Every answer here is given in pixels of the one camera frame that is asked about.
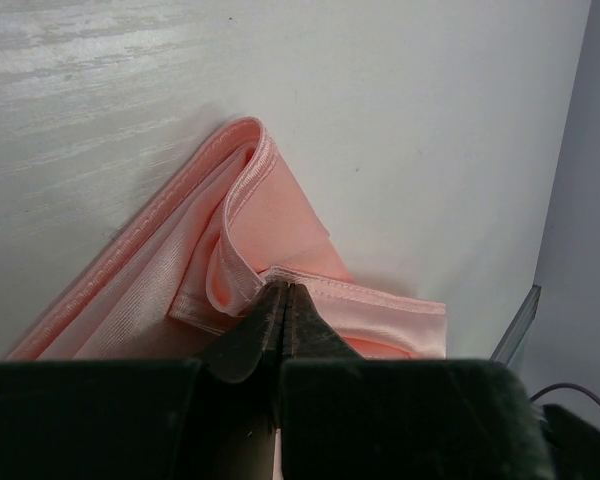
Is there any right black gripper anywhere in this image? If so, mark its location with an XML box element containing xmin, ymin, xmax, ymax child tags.
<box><xmin>540</xmin><ymin>404</ymin><xmax>600</xmax><ymax>480</ymax></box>

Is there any pink satin napkin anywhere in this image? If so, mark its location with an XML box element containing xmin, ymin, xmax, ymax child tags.
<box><xmin>4</xmin><ymin>116</ymin><xmax>449</xmax><ymax>480</ymax></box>

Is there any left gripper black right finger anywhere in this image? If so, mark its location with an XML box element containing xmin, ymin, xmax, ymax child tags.
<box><xmin>280</xmin><ymin>285</ymin><xmax>555</xmax><ymax>479</ymax></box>

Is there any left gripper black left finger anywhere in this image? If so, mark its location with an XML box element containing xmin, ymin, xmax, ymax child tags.
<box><xmin>0</xmin><ymin>282</ymin><xmax>286</xmax><ymax>479</ymax></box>

